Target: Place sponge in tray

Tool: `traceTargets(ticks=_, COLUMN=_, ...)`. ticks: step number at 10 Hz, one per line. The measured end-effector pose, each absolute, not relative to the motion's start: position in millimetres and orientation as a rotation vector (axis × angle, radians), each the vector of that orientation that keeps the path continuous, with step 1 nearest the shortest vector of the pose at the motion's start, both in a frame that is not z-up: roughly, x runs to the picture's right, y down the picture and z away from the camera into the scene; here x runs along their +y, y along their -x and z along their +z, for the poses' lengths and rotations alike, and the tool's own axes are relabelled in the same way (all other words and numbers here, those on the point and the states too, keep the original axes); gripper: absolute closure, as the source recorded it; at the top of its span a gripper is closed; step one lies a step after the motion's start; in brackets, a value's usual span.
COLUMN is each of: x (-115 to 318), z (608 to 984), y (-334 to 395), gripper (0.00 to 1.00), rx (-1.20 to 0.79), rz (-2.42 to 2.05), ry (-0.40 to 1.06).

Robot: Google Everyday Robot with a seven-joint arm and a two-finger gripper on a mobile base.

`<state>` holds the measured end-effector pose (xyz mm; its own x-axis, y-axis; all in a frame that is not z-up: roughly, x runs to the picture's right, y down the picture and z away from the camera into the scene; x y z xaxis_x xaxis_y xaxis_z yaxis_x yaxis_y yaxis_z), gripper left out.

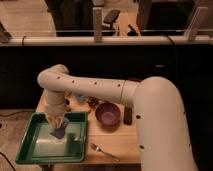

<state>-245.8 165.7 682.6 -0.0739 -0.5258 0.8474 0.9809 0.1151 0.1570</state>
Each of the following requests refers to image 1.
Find wooden table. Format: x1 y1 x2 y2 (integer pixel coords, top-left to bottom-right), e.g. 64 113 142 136
35 89 142 166

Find black rectangular block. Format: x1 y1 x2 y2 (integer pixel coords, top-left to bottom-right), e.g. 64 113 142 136
124 107 132 125

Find green plastic tray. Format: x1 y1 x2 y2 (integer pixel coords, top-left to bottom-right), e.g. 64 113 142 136
16 112 88 165

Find small blue toy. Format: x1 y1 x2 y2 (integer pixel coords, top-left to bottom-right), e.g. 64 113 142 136
75 94 85 103

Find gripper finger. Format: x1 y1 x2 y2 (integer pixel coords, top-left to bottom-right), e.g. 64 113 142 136
50 121 56 129
57 119 63 128

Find blue sponge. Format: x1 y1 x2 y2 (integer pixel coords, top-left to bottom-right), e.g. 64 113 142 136
51 118 69 139

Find purple bowl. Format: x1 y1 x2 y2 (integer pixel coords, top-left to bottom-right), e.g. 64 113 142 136
95 102 121 126

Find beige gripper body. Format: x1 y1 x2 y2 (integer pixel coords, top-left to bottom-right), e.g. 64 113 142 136
44 104 65 125

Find black office chair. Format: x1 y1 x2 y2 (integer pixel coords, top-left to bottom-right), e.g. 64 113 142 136
103 9 120 29

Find silver fork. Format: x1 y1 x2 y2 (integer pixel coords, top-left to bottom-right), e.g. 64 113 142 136
90 143 120 162

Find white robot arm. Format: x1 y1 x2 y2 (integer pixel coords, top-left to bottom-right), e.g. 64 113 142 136
37 64 199 171

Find dark round object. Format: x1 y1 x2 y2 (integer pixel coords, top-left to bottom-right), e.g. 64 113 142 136
87 97 99 108

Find white horizontal rail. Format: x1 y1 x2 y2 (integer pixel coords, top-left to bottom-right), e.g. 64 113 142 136
0 35 213 46

